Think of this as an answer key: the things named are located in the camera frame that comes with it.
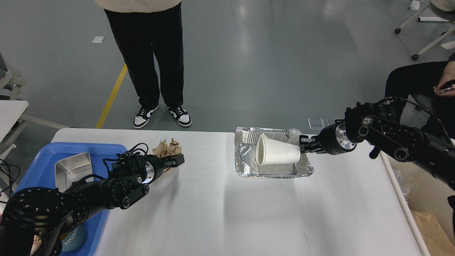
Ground aluminium foil tray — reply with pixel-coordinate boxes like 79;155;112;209
234;127;314;179

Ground clear floor plate left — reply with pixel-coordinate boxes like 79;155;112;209
307;118;326;130

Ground clear floor plate right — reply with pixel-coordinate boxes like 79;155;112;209
326;118;343;126

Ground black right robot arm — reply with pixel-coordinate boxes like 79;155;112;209
299;97;455;189

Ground clear floor plate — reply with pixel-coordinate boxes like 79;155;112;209
326;118;343;126
307;118;326;130

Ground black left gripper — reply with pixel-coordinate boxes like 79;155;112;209
144;154;185;184

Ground white side table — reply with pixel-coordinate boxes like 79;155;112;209
0;100;69;159

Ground black cables at left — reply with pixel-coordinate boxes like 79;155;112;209
0;158;21;194

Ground square stainless steel tin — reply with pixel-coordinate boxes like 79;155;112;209
55;153;93;192

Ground grey office chair left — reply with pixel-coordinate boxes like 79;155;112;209
0;54;27;100

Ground smartphone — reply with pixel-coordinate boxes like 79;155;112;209
433;85;454;95

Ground white paper cup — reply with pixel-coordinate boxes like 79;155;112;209
255;134;301;166

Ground blue plastic tray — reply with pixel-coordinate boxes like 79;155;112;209
17;142;126;256

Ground teal mug yellow inside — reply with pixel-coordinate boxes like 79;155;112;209
61;225;87;253

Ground seated person in black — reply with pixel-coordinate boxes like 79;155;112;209
385;54;455;138

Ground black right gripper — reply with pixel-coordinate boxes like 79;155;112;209
299;123;357;155

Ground white plastic bin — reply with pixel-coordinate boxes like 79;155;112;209
380;153;454;256

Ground brown paper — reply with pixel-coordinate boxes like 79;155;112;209
152;138;182;158

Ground standing person in black trousers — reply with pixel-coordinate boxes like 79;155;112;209
96;0;192;129

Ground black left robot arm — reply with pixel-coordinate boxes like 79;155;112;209
1;146;185;256

